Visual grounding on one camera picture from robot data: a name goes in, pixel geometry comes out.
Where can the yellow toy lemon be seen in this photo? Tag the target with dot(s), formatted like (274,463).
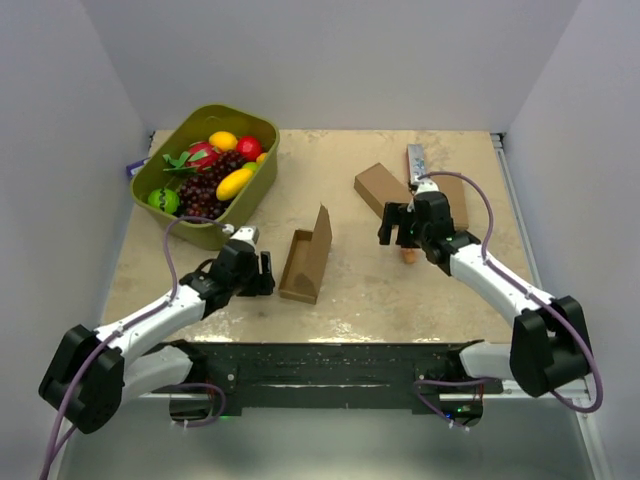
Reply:
(223,141)

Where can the green plastic basket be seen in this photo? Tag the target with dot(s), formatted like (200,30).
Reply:
(165,169)

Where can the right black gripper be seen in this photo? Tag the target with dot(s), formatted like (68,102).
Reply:
(395,214)

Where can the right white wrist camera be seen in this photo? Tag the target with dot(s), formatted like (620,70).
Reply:
(424,185)

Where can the closed brown box right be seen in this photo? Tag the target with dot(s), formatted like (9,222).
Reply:
(453,188)

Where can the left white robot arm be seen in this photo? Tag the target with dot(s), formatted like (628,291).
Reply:
(93,371)

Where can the closed brown box middle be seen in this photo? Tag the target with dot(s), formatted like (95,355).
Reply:
(377,186)

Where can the brown cardboard box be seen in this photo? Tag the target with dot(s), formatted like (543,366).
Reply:
(306,262)

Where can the pink toy dragon fruit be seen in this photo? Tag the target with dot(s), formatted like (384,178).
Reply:
(201,157)

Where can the yellow toy mango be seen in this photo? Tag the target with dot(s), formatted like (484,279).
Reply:
(233,183)

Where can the closed brown box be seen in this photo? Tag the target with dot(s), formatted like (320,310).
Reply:
(453,188)
(377,186)

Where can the pink toy ice cream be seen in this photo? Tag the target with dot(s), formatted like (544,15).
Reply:
(408,256)

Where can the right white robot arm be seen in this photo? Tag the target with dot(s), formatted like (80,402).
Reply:
(549,344)

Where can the toothpaste box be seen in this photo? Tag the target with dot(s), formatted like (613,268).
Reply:
(416,164)

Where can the red toy apple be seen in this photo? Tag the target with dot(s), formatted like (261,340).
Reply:
(249,147)

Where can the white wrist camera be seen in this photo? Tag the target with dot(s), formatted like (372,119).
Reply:
(424,185)
(247,234)

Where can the dark red toy grapes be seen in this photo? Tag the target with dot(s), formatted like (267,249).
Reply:
(198,197)

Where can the purple toy grapes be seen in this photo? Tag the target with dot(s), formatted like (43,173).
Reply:
(227,163)

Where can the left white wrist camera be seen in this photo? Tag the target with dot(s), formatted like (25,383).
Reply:
(247,234)

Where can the green toy watermelon ball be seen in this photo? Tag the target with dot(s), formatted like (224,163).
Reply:
(164,199)

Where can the blue white packet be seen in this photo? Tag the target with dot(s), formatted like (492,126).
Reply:
(133,168)

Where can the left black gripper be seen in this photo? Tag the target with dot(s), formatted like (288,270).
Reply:
(264,280)

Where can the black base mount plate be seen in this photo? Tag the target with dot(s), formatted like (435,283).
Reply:
(229,378)

